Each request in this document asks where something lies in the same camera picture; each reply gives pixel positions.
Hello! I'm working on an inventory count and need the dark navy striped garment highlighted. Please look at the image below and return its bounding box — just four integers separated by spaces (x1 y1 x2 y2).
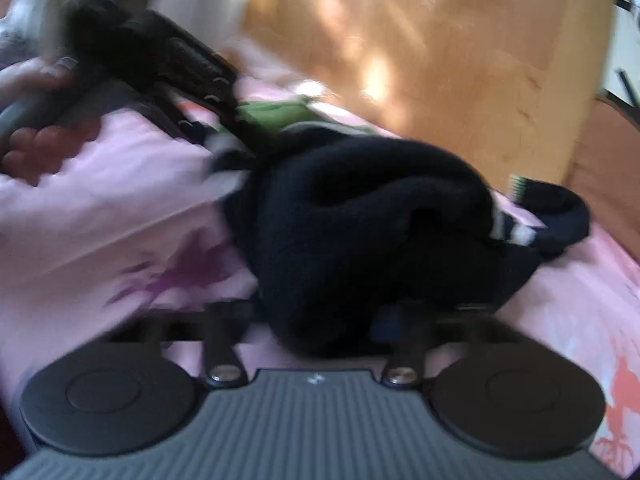
214 122 541 359

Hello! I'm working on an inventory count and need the green knit cloth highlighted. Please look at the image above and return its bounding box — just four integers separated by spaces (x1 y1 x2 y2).
234 96 377 139

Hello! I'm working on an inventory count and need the person's left hand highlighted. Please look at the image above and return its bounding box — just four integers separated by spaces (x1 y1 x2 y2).
1 58 102 186

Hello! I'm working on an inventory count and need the pink printed bed sheet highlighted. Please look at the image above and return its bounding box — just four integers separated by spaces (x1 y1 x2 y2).
0 49 640 478

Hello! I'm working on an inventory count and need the navy sock with striped cuff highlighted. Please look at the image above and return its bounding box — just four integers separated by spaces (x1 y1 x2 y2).
491 176 591 261

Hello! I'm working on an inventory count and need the brown cushion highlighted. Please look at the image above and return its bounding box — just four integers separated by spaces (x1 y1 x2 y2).
564 98 640 260

